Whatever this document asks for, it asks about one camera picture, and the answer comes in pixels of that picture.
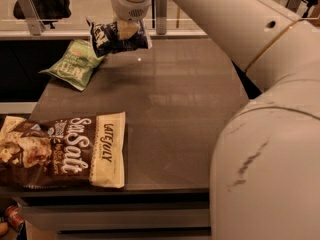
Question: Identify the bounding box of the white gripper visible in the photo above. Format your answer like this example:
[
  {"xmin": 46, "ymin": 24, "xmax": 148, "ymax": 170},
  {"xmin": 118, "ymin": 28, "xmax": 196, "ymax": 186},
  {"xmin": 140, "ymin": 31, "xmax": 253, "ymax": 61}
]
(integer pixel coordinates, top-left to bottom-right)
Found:
[{"xmin": 111, "ymin": 0, "xmax": 151, "ymax": 40}]

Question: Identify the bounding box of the blue salt vinegar chip bag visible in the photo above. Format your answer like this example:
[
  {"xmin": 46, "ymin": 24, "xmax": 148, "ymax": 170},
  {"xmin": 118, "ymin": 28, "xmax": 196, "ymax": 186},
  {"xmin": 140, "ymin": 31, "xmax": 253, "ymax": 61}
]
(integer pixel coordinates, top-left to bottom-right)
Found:
[{"xmin": 87, "ymin": 19, "xmax": 152, "ymax": 57}]

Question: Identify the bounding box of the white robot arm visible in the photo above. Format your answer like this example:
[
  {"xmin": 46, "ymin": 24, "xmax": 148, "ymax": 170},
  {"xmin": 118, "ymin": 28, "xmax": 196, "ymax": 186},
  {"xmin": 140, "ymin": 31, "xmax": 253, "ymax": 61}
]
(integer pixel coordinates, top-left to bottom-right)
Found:
[{"xmin": 112, "ymin": 0, "xmax": 320, "ymax": 240}]

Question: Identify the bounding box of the green jalapeno chip bag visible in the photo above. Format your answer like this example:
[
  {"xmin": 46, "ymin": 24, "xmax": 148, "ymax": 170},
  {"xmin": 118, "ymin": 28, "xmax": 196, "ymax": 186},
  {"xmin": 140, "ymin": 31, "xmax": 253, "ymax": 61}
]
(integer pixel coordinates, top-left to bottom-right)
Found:
[{"xmin": 42, "ymin": 39, "xmax": 104, "ymax": 91}]

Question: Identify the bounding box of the brown sea salt chip bag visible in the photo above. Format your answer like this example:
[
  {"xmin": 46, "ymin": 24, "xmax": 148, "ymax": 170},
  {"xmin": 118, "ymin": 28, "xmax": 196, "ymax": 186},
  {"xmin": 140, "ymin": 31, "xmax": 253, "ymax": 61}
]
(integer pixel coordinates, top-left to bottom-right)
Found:
[{"xmin": 0, "ymin": 113, "xmax": 125, "ymax": 190}]

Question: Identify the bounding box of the grey table drawer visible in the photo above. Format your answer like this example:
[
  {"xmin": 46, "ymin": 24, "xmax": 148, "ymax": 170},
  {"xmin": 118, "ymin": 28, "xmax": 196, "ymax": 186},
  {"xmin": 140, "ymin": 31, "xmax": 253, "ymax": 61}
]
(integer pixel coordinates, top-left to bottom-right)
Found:
[{"xmin": 20, "ymin": 202, "xmax": 211, "ymax": 231}]

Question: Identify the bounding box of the red soda can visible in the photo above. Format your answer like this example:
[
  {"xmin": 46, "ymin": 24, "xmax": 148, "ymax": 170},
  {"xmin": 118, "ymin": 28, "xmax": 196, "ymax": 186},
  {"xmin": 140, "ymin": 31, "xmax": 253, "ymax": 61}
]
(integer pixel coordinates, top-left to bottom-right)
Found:
[{"xmin": 4, "ymin": 205, "xmax": 24, "ymax": 232}]

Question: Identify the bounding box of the middle metal railing bracket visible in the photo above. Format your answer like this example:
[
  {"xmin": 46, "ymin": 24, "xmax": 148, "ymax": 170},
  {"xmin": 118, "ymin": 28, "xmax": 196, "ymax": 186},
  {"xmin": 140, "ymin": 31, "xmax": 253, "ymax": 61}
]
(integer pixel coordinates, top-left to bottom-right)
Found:
[{"xmin": 154, "ymin": 0, "xmax": 167, "ymax": 35}]

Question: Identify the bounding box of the left metal railing bracket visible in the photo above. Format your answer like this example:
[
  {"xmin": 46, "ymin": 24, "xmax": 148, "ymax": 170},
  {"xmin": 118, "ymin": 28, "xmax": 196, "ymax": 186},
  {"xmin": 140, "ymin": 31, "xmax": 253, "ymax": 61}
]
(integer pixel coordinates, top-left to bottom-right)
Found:
[{"xmin": 17, "ymin": 0, "xmax": 45, "ymax": 36}]

